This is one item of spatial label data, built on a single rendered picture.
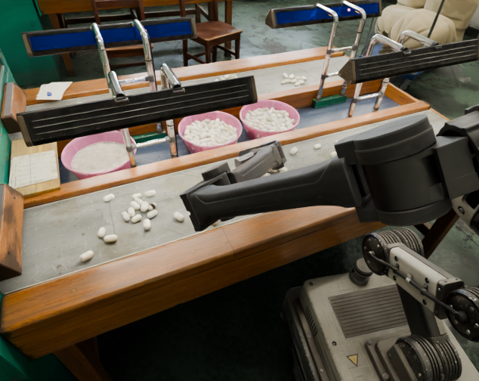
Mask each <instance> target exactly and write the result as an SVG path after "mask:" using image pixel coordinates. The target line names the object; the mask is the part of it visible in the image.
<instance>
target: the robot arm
mask: <svg viewBox="0 0 479 381"><path fill-rule="evenodd" d="M334 147H335V151H336V153H337V156H335V157H333V158H332V159H330V160H327V161H324V162H321V163H318V164H315V165H312V166H305V167H302V168H299V169H293V170H289V171H286V172H281V173H277V174H274V175H268V176H264V177H262V176H263V175H264V174H265V173H266V172H268V171H269V170H270V169H272V170H278V169H281V168H283V167H284V163H285V162H286V161H287V160H286V156H285V154H284V152H283V149H282V146H281V143H280V141H276V140H273V141H268V142H267V143H265V144H262V145H260V146H257V147H252V148H249V149H245V150H242V151H239V157H238V158H236V159H235V160H234V163H235V167H236V168H235V169H234V170H233V171H231V170H230V167H229V165H228V163H227V162H225V163H221V164H218V165H216V166H213V167H211V168H210V169H207V170H205V171H204V172H201V175H202V178H203V181H201V182H200V183H198V184H196V185H194V186H193V187H191V188H190V189H188V190H186V191H185V192H183V193H182V194H180V195H179V196H180V198H181V199H182V201H183V203H184V206H185V208H186V210H187V211H188V212H190V214H189V217H190V220H191V222H192V224H193V228H194V231H203V230H205V229H206V228H207V227H209V226H210V225H212V224H214V223H215V222H217V221H218V220H221V221H228V220H231V219H233V218H235V217H236V216H241V215H252V214H258V213H264V212H275V211H280V210H287V209H297V208H303V207H309V206H341V207H344V208H352V207H355V209H356V211H357V215H358V218H359V220H360V223H364V222H373V221H380V222H381V223H382V224H384V225H388V226H395V227H403V226H411V225H419V224H423V223H426V222H429V221H433V220H435V219H437V218H440V217H441V216H443V215H446V214H447V213H448V212H449V211H450V210H451V209H452V207H453V204H452V199H455V198H457V197H460V196H463V195H466V194H469V193H471V192H473V191H477V190H479V104H478V105H475V106H473V107H470V108H468V109H465V115H464V116H460V117H458V118H456V119H453V120H450V121H448V122H445V123H444V127H442V128H441V129H440V131H439V132H438V134H436V137H435V134H434V130H433V127H432V124H430V123H429V120H428V115H427V114H420V115H415V116H408V117H406V118H402V119H398V120H394V121H392V122H388V123H385V124H383V125H380V126H377V127H375V128H373V129H370V130H367V131H365V132H361V133H357V134H355V135H350V136H347V137H345V138H343V139H341V140H340V141H338V142H336V143H335V144H334Z"/></svg>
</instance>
